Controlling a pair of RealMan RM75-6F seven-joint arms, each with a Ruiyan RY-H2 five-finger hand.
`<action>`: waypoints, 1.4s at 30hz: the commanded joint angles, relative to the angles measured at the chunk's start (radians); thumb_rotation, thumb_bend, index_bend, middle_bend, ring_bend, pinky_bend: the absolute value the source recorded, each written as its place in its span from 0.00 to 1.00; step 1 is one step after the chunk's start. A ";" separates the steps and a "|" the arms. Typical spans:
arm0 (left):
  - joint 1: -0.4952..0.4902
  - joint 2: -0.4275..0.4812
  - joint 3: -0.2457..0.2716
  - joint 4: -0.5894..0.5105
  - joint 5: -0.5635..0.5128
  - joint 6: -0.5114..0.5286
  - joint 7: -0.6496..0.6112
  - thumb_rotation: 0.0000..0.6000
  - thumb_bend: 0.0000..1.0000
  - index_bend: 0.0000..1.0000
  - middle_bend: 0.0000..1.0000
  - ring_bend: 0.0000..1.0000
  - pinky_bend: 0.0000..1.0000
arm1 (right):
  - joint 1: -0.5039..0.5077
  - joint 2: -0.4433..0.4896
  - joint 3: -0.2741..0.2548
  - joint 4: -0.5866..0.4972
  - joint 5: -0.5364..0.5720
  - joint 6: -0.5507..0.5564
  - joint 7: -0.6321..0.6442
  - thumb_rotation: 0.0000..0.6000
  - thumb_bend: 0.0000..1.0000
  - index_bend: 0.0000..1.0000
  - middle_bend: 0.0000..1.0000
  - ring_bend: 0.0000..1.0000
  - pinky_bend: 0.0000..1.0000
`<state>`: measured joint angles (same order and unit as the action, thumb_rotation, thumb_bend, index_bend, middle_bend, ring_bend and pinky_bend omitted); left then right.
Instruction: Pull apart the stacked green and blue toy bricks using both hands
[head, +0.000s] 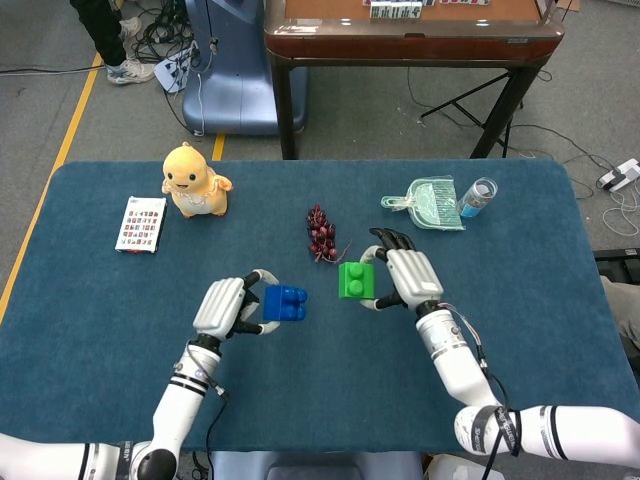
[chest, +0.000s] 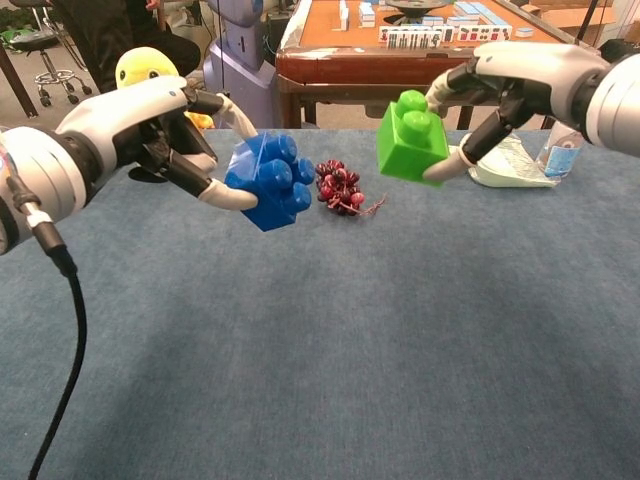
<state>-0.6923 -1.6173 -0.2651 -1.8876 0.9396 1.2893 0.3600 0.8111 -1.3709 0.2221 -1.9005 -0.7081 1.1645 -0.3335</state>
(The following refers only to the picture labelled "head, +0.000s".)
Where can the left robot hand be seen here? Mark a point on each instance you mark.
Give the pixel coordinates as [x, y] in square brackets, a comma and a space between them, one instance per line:
[217, 307]

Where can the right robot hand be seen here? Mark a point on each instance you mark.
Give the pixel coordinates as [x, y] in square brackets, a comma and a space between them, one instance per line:
[415, 275]

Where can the green toy block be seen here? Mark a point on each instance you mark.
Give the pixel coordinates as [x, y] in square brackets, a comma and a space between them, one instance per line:
[356, 281]

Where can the blue toy block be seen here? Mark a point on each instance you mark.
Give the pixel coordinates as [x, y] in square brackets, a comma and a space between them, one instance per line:
[282, 304]

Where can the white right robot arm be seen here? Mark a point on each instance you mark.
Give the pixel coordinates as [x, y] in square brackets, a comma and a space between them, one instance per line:
[450, 350]

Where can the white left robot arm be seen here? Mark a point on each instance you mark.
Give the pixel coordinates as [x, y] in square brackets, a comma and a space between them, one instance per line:
[175, 400]

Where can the pale green wrapped dustpan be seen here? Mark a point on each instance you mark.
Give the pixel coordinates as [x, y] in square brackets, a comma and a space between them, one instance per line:
[430, 205]

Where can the clear bottle blue label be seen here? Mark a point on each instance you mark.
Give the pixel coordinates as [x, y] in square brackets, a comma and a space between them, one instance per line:
[477, 197]

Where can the dark red grape bunch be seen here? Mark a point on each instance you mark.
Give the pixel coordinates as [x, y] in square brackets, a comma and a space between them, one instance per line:
[321, 235]

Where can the white printed book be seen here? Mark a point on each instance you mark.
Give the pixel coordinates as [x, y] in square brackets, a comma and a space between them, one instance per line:
[141, 225]

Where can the blue felt tablecloth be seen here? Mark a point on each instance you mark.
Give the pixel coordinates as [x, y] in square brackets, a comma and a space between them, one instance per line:
[320, 375]

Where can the yellow plush toy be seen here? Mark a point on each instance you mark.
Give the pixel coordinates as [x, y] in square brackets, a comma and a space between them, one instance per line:
[195, 185]

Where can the white power strip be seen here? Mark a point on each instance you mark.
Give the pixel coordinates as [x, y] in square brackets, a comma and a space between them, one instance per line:
[622, 175]

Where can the brown mahjong table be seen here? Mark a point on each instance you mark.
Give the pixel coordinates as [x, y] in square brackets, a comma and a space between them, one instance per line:
[410, 42]

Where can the lavender blue machine base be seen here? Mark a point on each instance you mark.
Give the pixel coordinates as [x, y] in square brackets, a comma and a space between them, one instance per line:
[235, 75]

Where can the standing mahjong tile row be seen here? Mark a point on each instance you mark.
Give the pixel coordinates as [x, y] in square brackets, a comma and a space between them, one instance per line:
[396, 10]

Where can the red printed mahjong tile row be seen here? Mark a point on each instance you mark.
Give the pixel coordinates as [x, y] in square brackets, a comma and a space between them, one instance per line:
[465, 2]

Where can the person in black clothes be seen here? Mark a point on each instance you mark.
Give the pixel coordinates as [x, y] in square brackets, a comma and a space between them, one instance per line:
[100, 35]

